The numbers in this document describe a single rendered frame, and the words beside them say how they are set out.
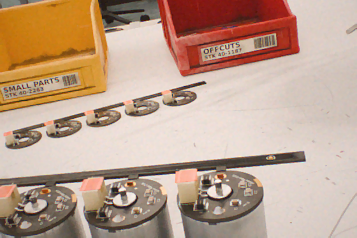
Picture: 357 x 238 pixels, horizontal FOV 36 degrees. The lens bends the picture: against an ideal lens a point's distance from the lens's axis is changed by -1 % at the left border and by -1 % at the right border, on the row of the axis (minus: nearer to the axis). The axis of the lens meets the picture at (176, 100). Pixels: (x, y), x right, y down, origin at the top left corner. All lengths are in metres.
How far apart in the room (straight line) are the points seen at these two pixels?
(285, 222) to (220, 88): 0.17
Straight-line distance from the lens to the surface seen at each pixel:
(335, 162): 0.29
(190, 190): 0.15
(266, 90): 0.39
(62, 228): 0.17
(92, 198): 0.16
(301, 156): 0.17
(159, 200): 0.16
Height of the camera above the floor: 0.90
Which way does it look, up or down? 22 degrees down
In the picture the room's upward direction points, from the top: 10 degrees counter-clockwise
